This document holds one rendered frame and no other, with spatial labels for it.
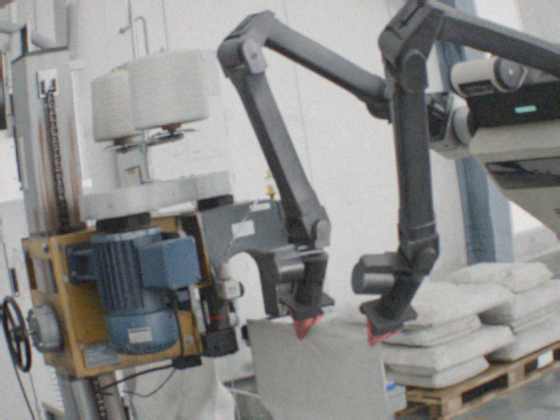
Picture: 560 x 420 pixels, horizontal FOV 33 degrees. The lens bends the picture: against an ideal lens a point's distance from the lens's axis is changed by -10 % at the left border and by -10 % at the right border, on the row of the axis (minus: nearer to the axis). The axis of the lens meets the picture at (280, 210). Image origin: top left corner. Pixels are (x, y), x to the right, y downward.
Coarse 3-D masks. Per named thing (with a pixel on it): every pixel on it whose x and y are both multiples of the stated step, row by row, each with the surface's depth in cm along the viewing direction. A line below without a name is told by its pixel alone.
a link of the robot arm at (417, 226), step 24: (384, 72) 158; (408, 72) 151; (408, 96) 156; (408, 120) 159; (408, 144) 162; (408, 168) 164; (408, 192) 167; (408, 216) 169; (432, 216) 170; (408, 240) 172; (432, 240) 172
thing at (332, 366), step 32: (256, 320) 228; (256, 352) 230; (288, 352) 218; (320, 352) 208; (352, 352) 197; (256, 384) 232; (288, 384) 220; (320, 384) 210; (352, 384) 198; (384, 384) 189; (288, 416) 220; (320, 416) 210; (352, 416) 200; (384, 416) 190
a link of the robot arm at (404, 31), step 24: (408, 0) 154; (432, 0) 152; (408, 24) 151; (432, 24) 149; (456, 24) 151; (480, 24) 153; (384, 48) 154; (408, 48) 150; (480, 48) 155; (504, 48) 156; (528, 48) 158; (552, 48) 159; (552, 72) 161
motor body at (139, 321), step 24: (96, 240) 197; (120, 240) 196; (144, 240) 198; (96, 264) 199; (120, 264) 196; (120, 288) 196; (144, 288) 197; (120, 312) 198; (144, 312) 197; (168, 312) 200; (120, 336) 197; (144, 336) 196; (168, 336) 199
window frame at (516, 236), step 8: (472, 0) 827; (520, 8) 863; (520, 16) 862; (520, 24) 863; (512, 216) 838; (512, 224) 838; (512, 232) 838; (520, 232) 845; (528, 232) 850; (536, 232) 857; (544, 232) 861; (512, 240) 836
